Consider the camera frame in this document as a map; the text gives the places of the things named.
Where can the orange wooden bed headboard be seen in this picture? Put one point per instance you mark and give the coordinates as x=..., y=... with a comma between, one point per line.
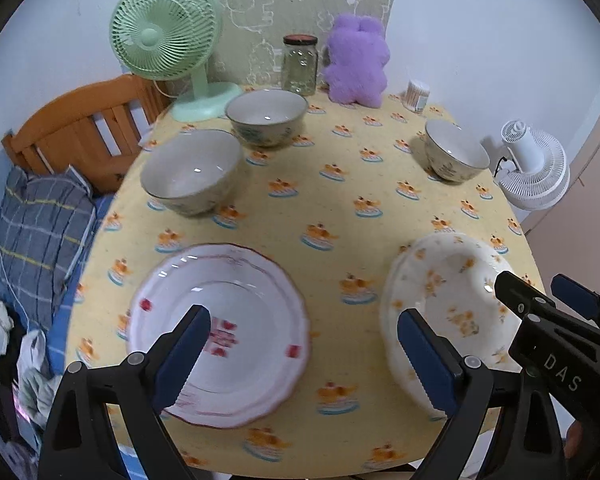
x=91, y=129

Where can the purple plush toy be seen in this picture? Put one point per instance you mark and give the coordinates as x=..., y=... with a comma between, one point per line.
x=357, y=55

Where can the grey plaid pillow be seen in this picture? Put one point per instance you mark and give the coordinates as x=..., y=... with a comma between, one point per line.
x=45, y=222

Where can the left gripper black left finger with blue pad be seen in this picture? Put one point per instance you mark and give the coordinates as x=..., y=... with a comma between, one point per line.
x=78, y=441

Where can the white plastic bag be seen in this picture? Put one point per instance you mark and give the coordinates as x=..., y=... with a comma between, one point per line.
x=36, y=384

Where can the yellow patterned tablecloth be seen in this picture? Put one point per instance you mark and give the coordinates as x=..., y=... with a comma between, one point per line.
x=333, y=209

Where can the grey bowl floral outside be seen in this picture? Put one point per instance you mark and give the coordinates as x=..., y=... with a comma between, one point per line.
x=268, y=117

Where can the glass jar red lid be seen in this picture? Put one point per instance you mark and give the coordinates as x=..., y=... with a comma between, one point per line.
x=299, y=71

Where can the blue checked bed sheet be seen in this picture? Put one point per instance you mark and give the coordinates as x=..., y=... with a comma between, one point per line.
x=56, y=337

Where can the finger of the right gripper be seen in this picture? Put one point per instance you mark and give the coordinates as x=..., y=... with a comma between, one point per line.
x=518, y=296
x=577, y=297

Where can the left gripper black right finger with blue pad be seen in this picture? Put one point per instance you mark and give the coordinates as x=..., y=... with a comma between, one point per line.
x=459, y=386

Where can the white plate orange flowers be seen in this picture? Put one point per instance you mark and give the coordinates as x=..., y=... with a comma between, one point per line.
x=449, y=279

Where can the white plate red pattern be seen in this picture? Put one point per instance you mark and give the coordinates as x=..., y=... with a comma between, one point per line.
x=259, y=333

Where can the cotton swab container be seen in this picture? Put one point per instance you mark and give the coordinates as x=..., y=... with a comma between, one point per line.
x=416, y=95

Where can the white floor fan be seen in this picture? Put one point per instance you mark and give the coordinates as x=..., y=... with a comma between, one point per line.
x=534, y=173

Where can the green desk fan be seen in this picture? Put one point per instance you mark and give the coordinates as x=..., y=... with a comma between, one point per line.
x=163, y=40

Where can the small white floral bowl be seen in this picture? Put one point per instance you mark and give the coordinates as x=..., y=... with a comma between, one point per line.
x=452, y=153

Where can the large grey bowl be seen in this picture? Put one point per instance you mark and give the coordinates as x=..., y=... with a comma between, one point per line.
x=193, y=172

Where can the green patterned wall cloth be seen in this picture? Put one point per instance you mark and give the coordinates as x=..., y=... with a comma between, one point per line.
x=251, y=49

